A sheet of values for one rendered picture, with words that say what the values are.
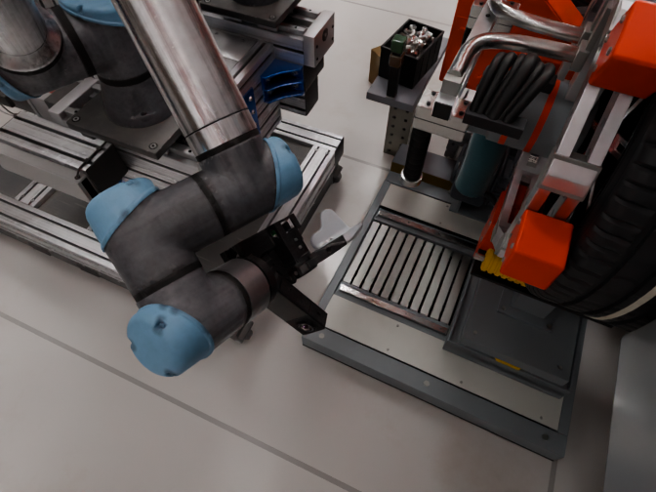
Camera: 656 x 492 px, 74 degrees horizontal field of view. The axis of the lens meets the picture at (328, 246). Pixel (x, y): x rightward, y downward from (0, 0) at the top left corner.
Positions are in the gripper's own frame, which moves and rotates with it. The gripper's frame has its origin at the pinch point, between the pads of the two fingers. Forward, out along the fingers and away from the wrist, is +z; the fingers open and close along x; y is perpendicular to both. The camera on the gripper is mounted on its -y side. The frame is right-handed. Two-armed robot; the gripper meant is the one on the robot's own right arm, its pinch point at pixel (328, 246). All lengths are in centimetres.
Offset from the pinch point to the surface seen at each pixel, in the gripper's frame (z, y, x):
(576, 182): 10.4, -8.9, -34.7
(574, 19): 92, 16, -47
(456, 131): 17.1, 5.7, -22.2
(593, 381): 83, -86, -8
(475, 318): 61, -45, 8
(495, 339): 58, -51, 5
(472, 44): 21.0, 16.4, -30.0
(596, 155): 11.5, -6.9, -38.2
